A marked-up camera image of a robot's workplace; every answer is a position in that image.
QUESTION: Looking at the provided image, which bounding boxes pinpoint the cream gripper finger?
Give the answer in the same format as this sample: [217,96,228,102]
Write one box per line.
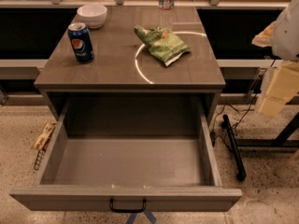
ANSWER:
[257,61,299,117]
[252,21,275,48]

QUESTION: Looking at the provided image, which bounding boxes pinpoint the blue pepsi can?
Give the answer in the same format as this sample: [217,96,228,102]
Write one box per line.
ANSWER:
[67,22,94,63]

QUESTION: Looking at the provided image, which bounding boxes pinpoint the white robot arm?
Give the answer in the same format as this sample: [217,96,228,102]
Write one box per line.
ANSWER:
[252,0,299,117]

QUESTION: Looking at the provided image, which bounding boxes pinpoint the grey cabinet with top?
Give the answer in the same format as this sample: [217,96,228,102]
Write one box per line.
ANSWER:
[36,7,225,135]

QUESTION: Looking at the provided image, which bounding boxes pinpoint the open grey top drawer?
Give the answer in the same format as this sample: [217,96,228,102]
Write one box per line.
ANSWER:
[10,106,242,212]

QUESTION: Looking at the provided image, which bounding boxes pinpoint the black table leg base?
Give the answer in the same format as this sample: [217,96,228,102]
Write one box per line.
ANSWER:
[221,113,299,181]

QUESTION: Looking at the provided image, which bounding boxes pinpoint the green chip bag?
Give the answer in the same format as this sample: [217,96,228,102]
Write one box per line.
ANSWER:
[134,25,191,66]

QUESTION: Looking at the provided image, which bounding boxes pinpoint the clear plastic water bottle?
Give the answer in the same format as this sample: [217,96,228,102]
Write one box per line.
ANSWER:
[158,0,175,29]

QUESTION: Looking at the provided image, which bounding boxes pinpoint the white ceramic bowl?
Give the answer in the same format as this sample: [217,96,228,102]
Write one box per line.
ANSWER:
[77,4,107,29]

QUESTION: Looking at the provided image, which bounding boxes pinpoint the blue tape on floor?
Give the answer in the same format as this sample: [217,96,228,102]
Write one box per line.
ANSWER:
[125,211,157,224]

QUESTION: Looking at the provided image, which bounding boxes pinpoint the yellow snack packet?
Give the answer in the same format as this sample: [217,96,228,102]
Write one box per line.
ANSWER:
[32,121,55,150]

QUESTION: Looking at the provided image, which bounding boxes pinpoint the black cable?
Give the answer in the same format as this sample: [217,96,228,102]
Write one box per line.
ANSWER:
[211,59,277,147]

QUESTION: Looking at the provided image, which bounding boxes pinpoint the black drawer handle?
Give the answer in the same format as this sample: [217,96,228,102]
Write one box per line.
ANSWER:
[109,199,147,213]

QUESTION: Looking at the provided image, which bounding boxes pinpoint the wire basket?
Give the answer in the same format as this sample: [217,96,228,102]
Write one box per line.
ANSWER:
[34,142,50,171]

